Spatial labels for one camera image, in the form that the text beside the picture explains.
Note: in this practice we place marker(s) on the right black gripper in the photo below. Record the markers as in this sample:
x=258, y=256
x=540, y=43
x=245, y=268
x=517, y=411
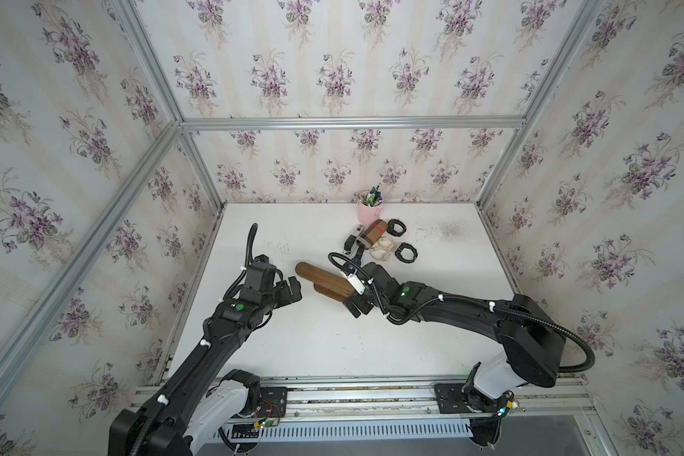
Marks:
x=347, y=302

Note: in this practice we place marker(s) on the black and beige stapler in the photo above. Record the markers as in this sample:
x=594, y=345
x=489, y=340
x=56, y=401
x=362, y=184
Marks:
x=351, y=243

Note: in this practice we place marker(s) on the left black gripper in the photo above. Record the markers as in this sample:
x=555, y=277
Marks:
x=284, y=298

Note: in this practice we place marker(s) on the black sport watch far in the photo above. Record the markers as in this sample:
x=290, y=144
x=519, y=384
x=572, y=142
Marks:
x=396, y=228

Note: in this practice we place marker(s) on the beige watch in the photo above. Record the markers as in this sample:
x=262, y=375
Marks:
x=386, y=244
x=380, y=253

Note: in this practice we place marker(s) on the pens in bucket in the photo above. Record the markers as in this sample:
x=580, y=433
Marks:
x=371, y=198

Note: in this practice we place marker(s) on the black sport watch near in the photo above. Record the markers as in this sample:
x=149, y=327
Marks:
x=406, y=253

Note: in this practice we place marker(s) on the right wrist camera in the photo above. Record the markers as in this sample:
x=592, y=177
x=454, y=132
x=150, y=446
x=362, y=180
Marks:
x=358, y=285

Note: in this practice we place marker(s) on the black sport watch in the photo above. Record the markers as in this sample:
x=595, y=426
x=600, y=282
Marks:
x=406, y=253
x=396, y=228

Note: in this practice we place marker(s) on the aluminium mounting rail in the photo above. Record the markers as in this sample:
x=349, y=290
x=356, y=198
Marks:
x=359, y=409

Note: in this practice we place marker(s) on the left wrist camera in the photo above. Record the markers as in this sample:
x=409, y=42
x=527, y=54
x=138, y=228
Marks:
x=260, y=273

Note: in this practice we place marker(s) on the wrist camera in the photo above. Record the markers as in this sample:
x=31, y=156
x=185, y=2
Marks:
x=260, y=273
x=358, y=285

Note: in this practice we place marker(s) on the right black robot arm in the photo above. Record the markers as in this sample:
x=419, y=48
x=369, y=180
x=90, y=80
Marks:
x=535, y=349

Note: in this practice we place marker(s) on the pink pen bucket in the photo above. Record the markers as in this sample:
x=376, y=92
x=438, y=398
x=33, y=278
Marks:
x=367, y=215

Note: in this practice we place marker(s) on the wooden watch stand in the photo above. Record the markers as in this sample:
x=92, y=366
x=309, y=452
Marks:
x=333, y=286

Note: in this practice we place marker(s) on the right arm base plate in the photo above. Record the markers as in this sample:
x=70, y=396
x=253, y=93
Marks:
x=454, y=398

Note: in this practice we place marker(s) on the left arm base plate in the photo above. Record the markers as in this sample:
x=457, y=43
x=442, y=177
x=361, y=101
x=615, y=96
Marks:
x=271, y=403

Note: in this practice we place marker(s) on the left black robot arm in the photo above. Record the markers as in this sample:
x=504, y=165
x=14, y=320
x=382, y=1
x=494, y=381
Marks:
x=194, y=403

